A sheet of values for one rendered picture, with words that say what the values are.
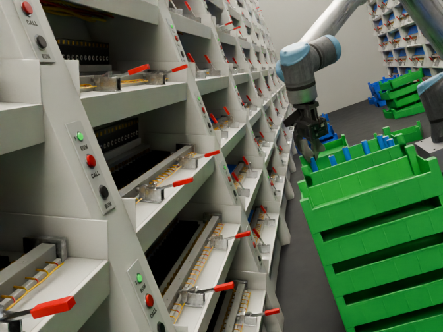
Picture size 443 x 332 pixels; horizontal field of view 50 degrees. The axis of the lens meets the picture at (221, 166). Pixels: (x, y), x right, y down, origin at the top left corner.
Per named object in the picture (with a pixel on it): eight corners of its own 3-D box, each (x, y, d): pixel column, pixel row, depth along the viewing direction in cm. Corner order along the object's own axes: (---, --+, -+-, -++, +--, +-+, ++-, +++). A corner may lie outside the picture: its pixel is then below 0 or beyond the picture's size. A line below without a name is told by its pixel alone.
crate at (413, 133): (422, 132, 310) (419, 120, 309) (422, 138, 292) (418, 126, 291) (377, 144, 324) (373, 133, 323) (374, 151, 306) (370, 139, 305)
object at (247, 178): (262, 179, 196) (264, 146, 193) (244, 228, 138) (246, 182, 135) (213, 176, 200) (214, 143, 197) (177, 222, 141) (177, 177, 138)
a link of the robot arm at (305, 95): (280, 89, 147) (305, 80, 150) (283, 104, 149) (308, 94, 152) (296, 92, 139) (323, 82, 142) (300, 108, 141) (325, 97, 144)
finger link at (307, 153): (311, 168, 150) (308, 141, 147) (300, 165, 155) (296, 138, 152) (319, 166, 151) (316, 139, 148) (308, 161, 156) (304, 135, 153)
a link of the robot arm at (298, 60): (316, 39, 139) (295, 49, 134) (324, 80, 144) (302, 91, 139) (293, 41, 146) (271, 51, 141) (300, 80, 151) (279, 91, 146)
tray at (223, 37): (235, 45, 256) (236, 27, 254) (215, 40, 197) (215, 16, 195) (199, 45, 259) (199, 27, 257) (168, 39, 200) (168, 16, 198)
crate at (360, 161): (395, 149, 155) (387, 126, 153) (411, 160, 135) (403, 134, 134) (306, 178, 160) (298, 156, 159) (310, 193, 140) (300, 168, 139)
